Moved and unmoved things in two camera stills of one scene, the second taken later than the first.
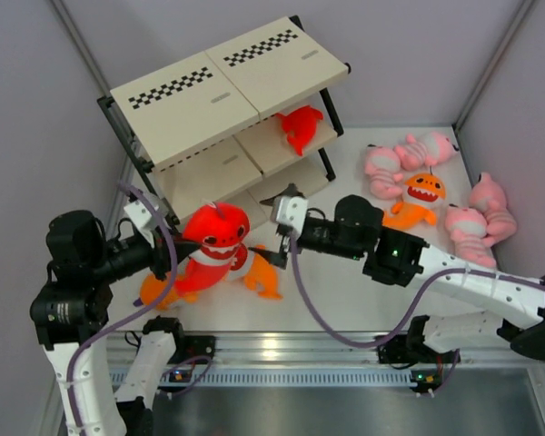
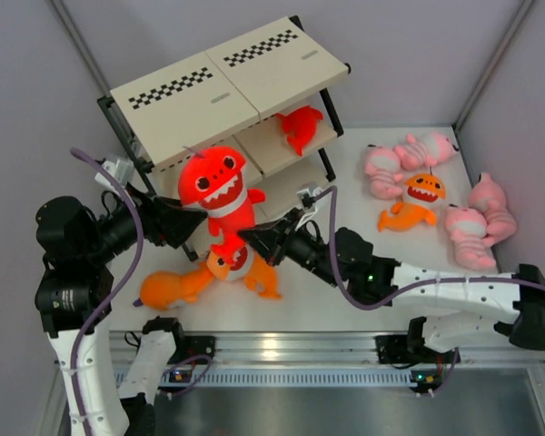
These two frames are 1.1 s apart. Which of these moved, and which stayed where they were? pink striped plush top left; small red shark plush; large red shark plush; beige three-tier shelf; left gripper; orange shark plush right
Moved: large red shark plush; left gripper
Stayed: beige three-tier shelf; orange shark plush right; small red shark plush; pink striped plush top left
